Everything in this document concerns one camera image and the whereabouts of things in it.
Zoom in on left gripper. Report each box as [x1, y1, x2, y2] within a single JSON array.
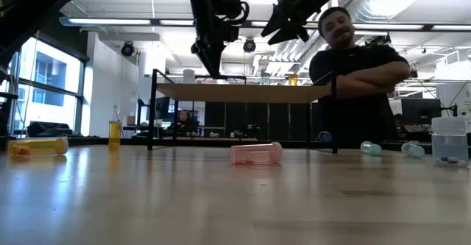
[[189, 0, 246, 79]]

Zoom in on slim amber pill bottle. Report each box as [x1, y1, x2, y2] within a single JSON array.
[[108, 121, 123, 152]]

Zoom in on small teal pill bottle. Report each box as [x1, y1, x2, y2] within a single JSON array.
[[400, 141, 426, 160], [361, 141, 383, 157]]

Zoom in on long amber pill bottle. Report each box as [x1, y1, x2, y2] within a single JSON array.
[[7, 137, 70, 158]]

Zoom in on large clear bottle white cap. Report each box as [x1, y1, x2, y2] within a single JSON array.
[[431, 116, 470, 168]]

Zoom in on person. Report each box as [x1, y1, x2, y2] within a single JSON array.
[[176, 109, 192, 134], [308, 6, 411, 146]]

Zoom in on dark monitor blue screen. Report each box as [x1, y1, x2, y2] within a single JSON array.
[[155, 96, 176, 123]]

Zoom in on long pink pill bottle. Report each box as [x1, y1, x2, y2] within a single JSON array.
[[230, 141, 283, 166]]

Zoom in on long ceiling light strip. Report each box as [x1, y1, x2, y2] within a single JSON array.
[[58, 15, 471, 32]]

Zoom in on blue rounded chair back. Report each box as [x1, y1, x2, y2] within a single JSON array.
[[316, 130, 334, 143]]

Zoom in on black track spotlights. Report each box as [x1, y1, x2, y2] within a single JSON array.
[[399, 68, 419, 80]]

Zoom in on black computer monitor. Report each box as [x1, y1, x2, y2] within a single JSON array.
[[400, 97, 442, 126]]

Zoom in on black sofa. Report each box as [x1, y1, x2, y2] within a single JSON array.
[[26, 121, 73, 138]]

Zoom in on white poster board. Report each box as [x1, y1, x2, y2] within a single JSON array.
[[436, 82, 471, 132]]

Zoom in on black equipment stand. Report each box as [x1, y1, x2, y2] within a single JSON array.
[[0, 92, 19, 138]]

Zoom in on wooden shelf black metal frame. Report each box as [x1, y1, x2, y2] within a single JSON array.
[[146, 68, 339, 155]]

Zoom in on black table frame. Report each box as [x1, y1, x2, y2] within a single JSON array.
[[0, 137, 471, 154]]

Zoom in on silver ventilation duct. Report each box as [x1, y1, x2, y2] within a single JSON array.
[[345, 0, 428, 21]]

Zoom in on yellow power cable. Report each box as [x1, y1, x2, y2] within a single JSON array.
[[20, 29, 41, 138]]

